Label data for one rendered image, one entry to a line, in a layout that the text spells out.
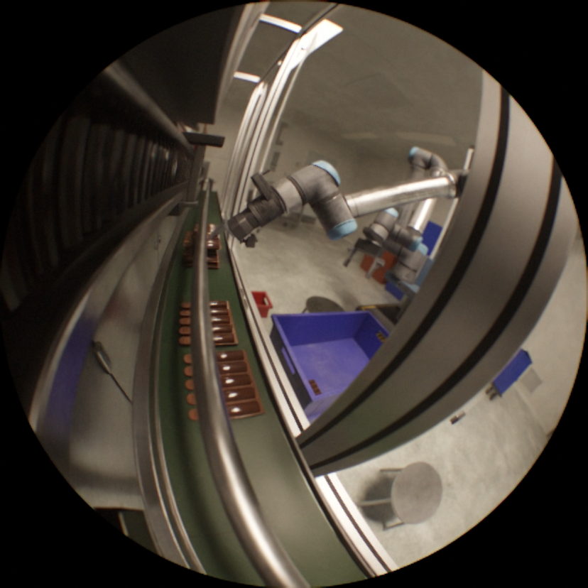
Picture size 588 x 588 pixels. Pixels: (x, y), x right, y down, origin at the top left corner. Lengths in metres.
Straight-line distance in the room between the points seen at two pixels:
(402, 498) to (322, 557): 0.65
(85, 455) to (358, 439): 0.29
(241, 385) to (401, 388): 0.20
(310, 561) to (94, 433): 0.28
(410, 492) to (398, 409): 0.79
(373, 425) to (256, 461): 0.14
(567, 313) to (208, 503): 4.26
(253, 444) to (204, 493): 0.09
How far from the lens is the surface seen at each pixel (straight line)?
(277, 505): 0.26
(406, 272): 1.30
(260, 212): 0.47
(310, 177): 0.50
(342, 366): 1.03
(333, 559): 0.30
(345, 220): 0.52
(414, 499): 0.95
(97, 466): 0.30
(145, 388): 0.24
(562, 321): 4.18
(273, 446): 0.26
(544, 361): 4.21
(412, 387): 0.15
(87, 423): 0.28
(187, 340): 0.31
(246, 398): 0.26
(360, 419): 0.20
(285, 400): 0.37
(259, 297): 1.53
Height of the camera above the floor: 0.92
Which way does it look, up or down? 30 degrees down
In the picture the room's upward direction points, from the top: 19 degrees clockwise
